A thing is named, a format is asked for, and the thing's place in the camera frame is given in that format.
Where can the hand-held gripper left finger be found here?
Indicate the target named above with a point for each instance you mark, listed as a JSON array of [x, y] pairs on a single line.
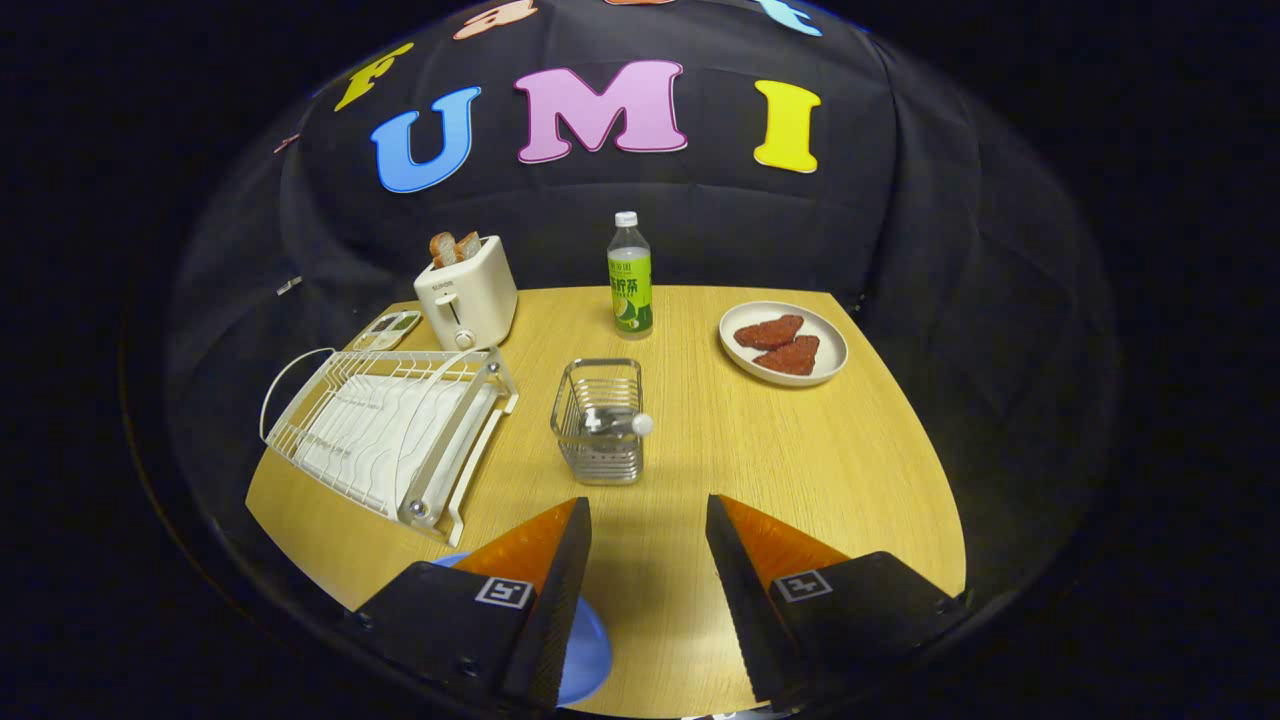
[[555, 600]]

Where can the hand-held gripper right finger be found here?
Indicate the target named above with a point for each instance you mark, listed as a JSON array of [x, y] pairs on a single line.
[[745, 600]]

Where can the blue plate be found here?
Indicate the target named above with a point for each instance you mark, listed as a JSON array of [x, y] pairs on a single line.
[[585, 650]]

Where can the metal spoon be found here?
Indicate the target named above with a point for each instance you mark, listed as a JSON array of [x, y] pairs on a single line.
[[625, 424]]

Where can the white round dish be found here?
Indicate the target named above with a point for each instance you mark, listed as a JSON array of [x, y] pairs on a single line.
[[830, 345]]

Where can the red meat slice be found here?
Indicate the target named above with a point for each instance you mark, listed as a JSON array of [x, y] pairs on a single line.
[[770, 332], [792, 357]]

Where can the white toaster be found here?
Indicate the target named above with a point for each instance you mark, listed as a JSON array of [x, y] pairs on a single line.
[[475, 300]]

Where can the compartment seasoning tray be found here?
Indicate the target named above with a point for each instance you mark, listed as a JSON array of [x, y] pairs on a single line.
[[388, 328]]

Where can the green label drink bottle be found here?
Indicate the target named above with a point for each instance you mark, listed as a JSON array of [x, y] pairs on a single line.
[[630, 285]]

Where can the toasted bread slice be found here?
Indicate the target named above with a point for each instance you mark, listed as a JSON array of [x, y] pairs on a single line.
[[443, 250], [469, 245]]

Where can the white cloth clip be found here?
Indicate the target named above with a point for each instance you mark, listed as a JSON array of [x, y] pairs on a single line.
[[289, 285]]

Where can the red cloth clip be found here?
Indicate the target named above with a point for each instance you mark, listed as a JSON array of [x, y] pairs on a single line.
[[287, 143]]

